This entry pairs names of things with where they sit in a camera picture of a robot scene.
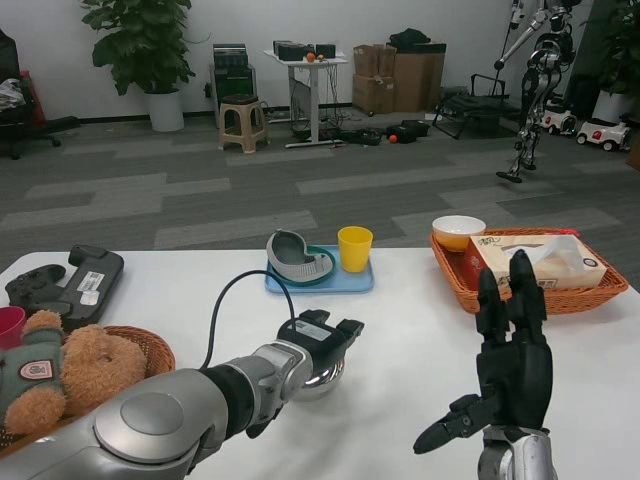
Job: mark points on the black device with label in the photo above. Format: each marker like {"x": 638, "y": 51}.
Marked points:
{"x": 95, "y": 275}

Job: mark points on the large green potted plant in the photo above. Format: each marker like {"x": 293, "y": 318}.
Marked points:
{"x": 140, "y": 45}

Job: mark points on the brown tissue box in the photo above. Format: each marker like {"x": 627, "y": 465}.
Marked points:
{"x": 565, "y": 265}

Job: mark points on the black floor equipment pile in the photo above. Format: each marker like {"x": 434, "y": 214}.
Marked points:
{"x": 365, "y": 136}

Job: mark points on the tall cardboard box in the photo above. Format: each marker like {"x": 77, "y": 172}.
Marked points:
{"x": 417, "y": 80}

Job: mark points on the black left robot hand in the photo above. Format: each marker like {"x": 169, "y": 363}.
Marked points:
{"x": 320, "y": 340}

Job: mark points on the beige plastic stool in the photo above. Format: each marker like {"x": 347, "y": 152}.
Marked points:
{"x": 242, "y": 105}

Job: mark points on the black floor cases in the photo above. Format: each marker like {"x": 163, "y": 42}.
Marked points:
{"x": 412, "y": 130}

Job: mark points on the large black desk box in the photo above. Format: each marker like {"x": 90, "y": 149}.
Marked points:
{"x": 292, "y": 51}

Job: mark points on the round orange wicker basket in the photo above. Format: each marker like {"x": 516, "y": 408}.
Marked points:
{"x": 155, "y": 350}

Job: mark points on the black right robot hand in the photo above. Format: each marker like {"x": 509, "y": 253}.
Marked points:
{"x": 520, "y": 380}

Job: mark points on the rectangular orange wicker basket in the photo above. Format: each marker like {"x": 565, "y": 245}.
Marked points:
{"x": 580, "y": 297}

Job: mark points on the white toy car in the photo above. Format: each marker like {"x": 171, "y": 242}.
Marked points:
{"x": 560, "y": 120}
{"x": 602, "y": 135}

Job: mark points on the white cloth on chair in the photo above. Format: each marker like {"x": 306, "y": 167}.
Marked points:
{"x": 10, "y": 95}

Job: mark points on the white and orange bowl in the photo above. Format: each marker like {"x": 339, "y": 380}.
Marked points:
{"x": 457, "y": 230}

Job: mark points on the silver black humanoid robot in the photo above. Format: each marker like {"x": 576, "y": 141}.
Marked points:
{"x": 542, "y": 75}

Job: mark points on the medium cardboard box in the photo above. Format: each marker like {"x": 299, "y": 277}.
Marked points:
{"x": 370, "y": 95}

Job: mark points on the white plant pot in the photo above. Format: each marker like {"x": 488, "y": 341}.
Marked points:
{"x": 165, "y": 112}

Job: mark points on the black game controller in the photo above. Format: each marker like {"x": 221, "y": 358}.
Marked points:
{"x": 32, "y": 285}

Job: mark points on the black folding cot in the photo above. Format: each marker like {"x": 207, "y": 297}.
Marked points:
{"x": 475, "y": 107}

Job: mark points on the teal plastic dish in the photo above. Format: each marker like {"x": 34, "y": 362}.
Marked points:
{"x": 320, "y": 250}

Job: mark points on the brown teddy bear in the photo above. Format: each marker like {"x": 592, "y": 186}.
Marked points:
{"x": 95, "y": 360}

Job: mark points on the white standing desk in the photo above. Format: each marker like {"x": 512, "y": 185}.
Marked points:
{"x": 315, "y": 90}

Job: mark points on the small cardboard box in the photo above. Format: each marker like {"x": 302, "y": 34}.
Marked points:
{"x": 370, "y": 60}

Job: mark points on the black bag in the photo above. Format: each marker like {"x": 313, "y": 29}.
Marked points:
{"x": 407, "y": 37}

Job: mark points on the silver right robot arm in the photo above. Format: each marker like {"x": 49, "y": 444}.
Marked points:
{"x": 525, "y": 457}

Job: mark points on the pink plastic cup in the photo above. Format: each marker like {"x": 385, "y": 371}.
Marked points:
{"x": 11, "y": 327}

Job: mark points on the red board behind chair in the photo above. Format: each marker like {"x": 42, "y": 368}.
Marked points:
{"x": 35, "y": 100}

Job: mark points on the yellow plastic cup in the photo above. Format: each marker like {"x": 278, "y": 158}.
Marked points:
{"x": 355, "y": 250}

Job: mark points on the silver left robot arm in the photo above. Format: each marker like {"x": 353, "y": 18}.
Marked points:
{"x": 150, "y": 420}

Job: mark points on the black equipment rack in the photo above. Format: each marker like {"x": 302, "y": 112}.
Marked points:
{"x": 232, "y": 75}

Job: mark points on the light blue plastic tray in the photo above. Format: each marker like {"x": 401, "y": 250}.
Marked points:
{"x": 350, "y": 282}

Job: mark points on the small black desk box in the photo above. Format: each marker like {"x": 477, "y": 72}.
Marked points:
{"x": 325, "y": 50}

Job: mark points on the black office chair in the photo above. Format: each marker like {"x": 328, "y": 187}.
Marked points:
{"x": 20, "y": 125}

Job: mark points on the shiny metal bowl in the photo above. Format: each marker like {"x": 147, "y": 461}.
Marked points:
{"x": 322, "y": 390}

